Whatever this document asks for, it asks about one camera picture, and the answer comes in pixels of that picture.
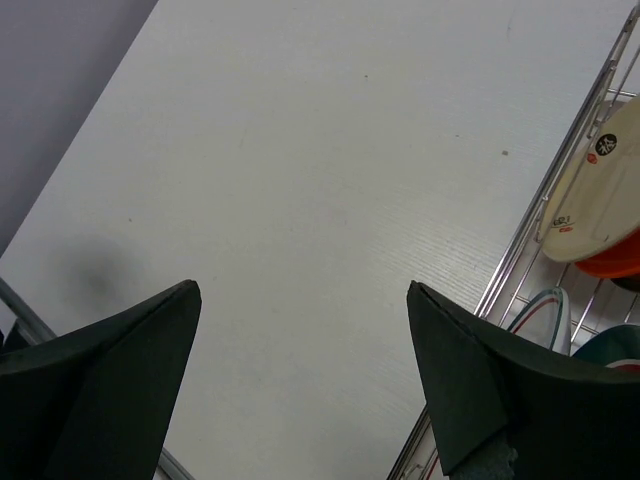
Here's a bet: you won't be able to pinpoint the metal wire dish rack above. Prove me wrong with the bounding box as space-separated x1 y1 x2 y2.
387 9 640 480

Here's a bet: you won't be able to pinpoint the cream beige plate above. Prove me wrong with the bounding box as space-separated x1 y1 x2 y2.
541 98 639 262

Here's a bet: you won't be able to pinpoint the white plate red characters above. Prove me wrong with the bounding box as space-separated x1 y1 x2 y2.
506 287 571 356

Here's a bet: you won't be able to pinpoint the orange plastic plate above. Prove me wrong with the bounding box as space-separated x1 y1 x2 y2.
575 235 639 279

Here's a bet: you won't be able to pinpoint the brown yellow patterned plate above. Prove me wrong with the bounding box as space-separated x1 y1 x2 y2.
612 274 640 294

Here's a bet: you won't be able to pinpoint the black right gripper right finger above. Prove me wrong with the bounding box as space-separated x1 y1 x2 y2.
407 282 639 479

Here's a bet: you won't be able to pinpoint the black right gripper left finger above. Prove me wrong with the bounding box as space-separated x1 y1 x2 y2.
1 280 202 479

